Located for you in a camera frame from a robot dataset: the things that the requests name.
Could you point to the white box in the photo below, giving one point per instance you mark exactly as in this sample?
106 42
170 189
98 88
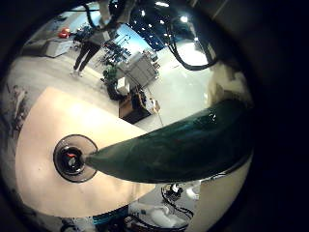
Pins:
58 46

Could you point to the person in dark clothes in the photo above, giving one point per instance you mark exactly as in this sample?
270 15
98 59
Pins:
85 51

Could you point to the dark green curved object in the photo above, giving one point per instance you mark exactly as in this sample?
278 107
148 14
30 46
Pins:
180 145

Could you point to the clear glass vase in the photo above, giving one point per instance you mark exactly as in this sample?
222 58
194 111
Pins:
69 158

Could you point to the red object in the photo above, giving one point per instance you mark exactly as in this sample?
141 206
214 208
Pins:
63 33

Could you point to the white metal cabinet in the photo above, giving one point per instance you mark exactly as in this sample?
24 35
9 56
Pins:
140 67

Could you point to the teal aluminium frame bar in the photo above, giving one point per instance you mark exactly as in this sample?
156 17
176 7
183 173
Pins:
109 216

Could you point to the green potted plant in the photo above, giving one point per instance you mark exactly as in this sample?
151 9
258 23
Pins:
111 77

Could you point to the dark wooden crate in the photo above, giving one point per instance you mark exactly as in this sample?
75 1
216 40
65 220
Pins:
135 106

